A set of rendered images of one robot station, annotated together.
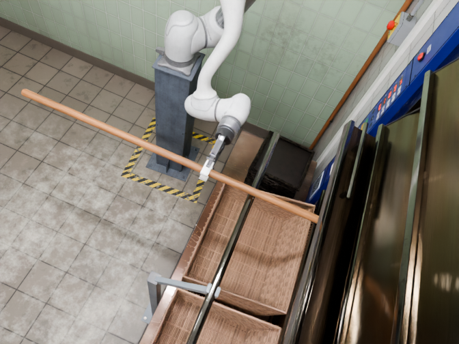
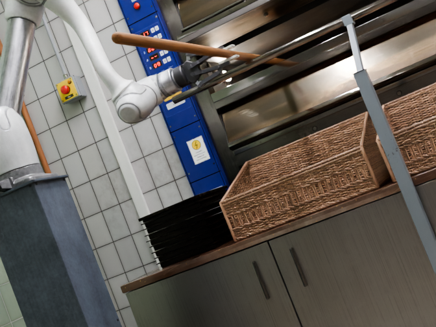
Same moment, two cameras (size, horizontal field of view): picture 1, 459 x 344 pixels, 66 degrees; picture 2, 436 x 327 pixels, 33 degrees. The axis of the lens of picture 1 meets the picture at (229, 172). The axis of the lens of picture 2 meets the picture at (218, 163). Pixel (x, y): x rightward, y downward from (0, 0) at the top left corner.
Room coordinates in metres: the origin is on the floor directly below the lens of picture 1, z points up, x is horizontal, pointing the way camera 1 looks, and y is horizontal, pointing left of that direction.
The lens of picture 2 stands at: (0.19, 2.53, 0.71)
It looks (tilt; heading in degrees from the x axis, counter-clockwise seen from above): 3 degrees up; 285
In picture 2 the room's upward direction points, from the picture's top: 22 degrees counter-clockwise
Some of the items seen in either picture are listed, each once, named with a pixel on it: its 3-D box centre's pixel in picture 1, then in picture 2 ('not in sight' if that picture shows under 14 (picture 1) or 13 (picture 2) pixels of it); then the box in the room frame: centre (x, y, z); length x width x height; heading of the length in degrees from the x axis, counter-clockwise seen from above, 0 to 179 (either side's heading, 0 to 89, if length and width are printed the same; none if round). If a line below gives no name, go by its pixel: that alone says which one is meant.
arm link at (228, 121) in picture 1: (228, 127); (170, 82); (0.91, 0.06, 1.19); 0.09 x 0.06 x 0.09; 84
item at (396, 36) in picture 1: (401, 29); (71, 89); (1.54, -0.52, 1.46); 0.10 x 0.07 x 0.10; 175
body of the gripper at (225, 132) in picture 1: (221, 140); (188, 72); (0.84, 0.07, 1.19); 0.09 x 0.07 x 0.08; 174
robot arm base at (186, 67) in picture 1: (175, 54); (17, 181); (1.39, 0.46, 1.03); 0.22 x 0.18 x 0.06; 89
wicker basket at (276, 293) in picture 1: (248, 244); (304, 173); (0.64, -0.21, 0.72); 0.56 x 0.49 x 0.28; 176
